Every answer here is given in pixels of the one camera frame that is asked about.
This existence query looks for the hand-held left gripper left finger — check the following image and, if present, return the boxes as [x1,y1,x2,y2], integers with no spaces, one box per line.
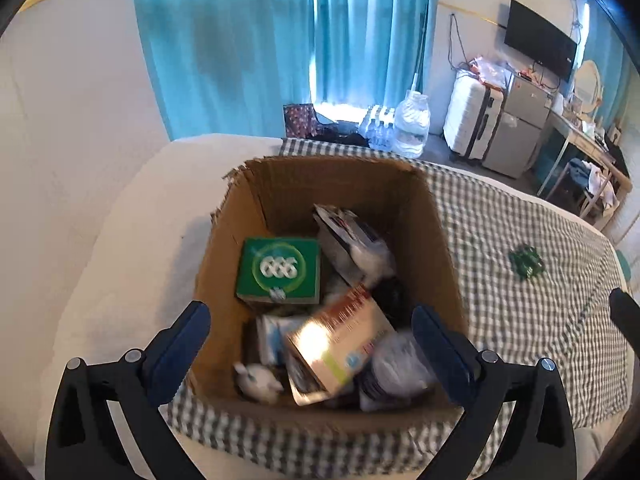
[46,301,212,480]

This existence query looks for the brown cardboard box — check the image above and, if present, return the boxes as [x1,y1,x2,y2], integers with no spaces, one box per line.
[192,155,468,423]

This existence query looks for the large clear water bottle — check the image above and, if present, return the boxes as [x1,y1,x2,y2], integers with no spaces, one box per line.
[391,90,432,158]

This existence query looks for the black wall television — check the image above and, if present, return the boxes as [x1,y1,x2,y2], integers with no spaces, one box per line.
[503,0,578,82]

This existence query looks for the white suitcase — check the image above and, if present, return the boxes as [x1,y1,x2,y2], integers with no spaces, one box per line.
[443,70,507,163]

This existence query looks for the dark patterned gift bag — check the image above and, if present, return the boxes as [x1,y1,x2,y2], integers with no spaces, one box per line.
[282,103,321,140]

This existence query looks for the blue tissue pack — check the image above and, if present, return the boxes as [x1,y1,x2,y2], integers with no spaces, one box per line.
[256,310,311,366]

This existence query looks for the wooden dressing table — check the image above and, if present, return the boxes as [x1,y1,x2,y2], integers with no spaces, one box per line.
[537,107,633,201]

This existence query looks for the oval table mirror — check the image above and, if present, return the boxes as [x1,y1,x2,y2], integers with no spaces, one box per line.
[570,60,602,116]

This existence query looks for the pile of plastic bags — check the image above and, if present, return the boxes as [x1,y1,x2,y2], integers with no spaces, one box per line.
[467,56,516,86]

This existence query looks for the checked green and white cloth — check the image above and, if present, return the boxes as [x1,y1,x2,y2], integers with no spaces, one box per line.
[165,137,633,466]

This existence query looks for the blue curtain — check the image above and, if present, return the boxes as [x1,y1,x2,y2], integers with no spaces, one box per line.
[127,0,438,141]
[582,0,636,131]

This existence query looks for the clothes on chair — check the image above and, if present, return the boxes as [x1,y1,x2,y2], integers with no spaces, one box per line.
[567,158,618,208]

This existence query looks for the clear bag with black items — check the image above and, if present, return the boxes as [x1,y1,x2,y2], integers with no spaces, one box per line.
[312,203,398,286]

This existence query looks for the small green plastic object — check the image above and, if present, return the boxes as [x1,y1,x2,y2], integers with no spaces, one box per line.
[509,245,546,278]

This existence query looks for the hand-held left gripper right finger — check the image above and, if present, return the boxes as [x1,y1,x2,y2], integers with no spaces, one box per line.
[411,303,581,480]

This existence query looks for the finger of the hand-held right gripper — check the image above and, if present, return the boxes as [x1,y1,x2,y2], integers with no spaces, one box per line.
[608,287,640,361]

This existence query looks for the clear plastic bag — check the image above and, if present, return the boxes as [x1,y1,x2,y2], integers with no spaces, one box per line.
[357,330,436,411]

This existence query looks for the teal stool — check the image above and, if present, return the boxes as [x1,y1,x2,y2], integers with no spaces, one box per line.
[615,250,636,286]

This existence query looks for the pack of small water bottles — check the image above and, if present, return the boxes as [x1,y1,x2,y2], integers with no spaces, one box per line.
[359,105,398,151]

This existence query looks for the grey mini fridge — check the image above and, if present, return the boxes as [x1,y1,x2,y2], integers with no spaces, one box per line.
[482,72,556,179]

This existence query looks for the green and white medicine box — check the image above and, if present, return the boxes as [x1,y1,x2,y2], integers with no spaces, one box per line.
[235,236,322,306]

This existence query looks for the wooden chair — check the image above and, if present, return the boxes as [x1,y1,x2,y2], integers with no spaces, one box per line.
[577,160,631,231]

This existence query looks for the wooden block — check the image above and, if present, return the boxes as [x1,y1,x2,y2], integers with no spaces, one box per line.
[282,285,396,406]

